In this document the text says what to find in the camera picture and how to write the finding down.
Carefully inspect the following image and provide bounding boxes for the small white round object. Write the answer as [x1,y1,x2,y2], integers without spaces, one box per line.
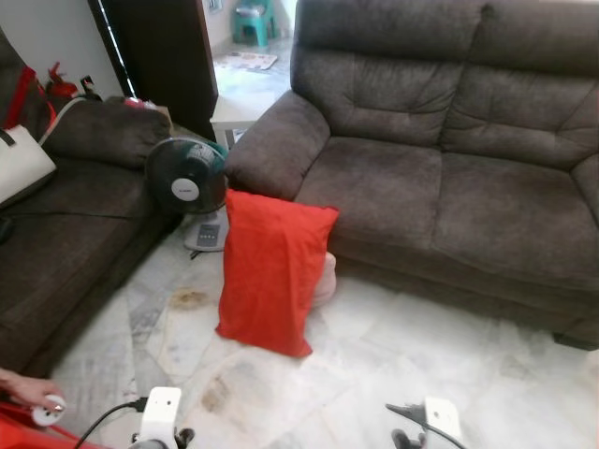
[33,395,68,427]

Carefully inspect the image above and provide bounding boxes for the red pillow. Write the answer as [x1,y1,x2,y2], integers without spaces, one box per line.
[215,189,340,359]

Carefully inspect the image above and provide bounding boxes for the pink pillow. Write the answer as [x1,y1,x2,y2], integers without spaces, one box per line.
[312,251,338,308]

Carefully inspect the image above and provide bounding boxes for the brown fabric two-seat sofa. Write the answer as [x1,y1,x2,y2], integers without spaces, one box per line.
[225,0,599,352]

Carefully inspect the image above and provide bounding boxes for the black floor fan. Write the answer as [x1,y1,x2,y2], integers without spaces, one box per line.
[145,137,230,253]

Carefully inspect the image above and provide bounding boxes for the patterned floor mat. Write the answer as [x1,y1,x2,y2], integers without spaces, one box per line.
[213,51,279,72]

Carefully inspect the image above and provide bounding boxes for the person's hand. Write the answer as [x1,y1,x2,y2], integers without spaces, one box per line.
[0,368,65,408]

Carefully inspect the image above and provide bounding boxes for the red object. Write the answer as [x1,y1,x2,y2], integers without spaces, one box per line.
[0,402,85,449]

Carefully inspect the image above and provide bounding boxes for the white cushion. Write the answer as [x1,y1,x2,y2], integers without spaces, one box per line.
[0,126,57,209]

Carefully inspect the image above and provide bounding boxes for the brown cardboard box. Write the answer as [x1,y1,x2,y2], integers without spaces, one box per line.
[150,101,176,127]

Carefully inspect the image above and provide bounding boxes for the white side table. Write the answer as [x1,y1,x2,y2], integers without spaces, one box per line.
[210,94,272,151]

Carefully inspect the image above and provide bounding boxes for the red bag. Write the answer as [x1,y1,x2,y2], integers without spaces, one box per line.
[0,65,48,132]

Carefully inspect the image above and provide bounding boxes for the dark wooden door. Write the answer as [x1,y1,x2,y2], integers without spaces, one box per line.
[89,0,219,141]

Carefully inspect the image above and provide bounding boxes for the green plastic stool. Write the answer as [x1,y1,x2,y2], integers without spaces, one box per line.
[231,0,279,48]

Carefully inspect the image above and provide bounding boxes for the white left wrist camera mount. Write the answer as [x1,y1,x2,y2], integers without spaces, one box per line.
[140,387,183,445]

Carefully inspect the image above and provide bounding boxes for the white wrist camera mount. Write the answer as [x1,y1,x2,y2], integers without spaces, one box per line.
[140,387,183,445]
[423,398,464,445]

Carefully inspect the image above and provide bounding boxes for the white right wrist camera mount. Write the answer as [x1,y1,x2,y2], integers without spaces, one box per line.
[423,398,464,445]

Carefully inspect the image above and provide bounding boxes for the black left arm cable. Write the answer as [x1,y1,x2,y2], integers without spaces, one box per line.
[73,398,151,449]

